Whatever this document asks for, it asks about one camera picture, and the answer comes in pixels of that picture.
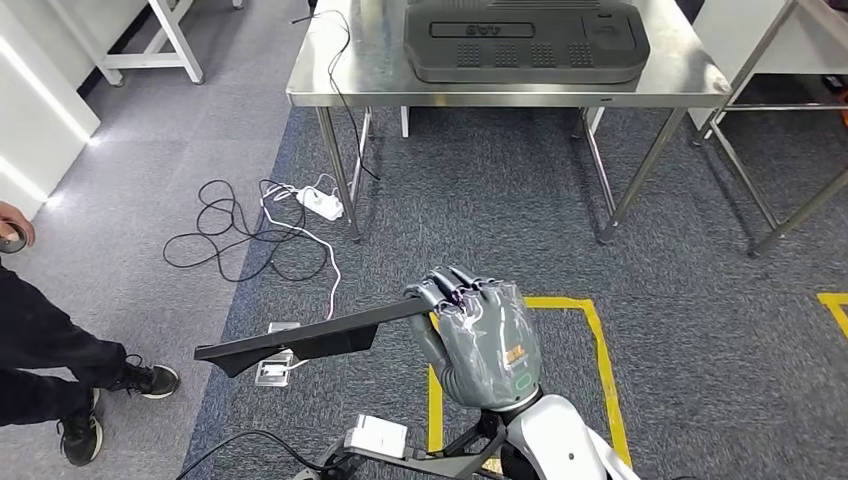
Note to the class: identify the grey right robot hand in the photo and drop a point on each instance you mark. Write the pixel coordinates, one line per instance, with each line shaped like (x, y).
(490, 358)

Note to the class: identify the person's hand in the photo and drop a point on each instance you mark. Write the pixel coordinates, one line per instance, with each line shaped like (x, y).
(12, 215)

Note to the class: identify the black foam engine cover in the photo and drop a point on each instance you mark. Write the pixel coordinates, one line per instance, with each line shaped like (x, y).
(530, 56)

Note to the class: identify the yellow floor tape square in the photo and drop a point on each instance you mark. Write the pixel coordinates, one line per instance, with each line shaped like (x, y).
(836, 299)
(563, 303)

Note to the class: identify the open metal floor socket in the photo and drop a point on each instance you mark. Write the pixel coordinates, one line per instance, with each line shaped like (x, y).
(273, 371)

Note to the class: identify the person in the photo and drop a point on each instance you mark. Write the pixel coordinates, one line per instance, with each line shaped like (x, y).
(40, 344)

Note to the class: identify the white power strip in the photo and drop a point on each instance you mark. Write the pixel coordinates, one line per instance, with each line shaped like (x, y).
(319, 203)

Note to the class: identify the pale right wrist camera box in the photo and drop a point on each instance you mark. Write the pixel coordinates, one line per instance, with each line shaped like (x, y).
(376, 434)

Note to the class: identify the white frame table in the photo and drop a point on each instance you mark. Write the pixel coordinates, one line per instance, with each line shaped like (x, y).
(175, 36)

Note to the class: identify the stainless steel workbench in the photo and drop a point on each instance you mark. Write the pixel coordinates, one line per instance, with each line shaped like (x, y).
(371, 73)

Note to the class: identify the black round controller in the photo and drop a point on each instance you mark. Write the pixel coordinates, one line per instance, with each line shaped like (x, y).
(12, 246)

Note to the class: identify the black plastic plate bracket part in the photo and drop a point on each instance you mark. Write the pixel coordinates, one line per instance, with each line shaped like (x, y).
(318, 338)

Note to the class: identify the orange plastic object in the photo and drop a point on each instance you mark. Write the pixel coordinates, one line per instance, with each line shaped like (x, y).
(843, 109)

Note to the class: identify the dark grey robot fixture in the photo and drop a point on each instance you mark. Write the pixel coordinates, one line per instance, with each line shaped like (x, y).
(324, 464)

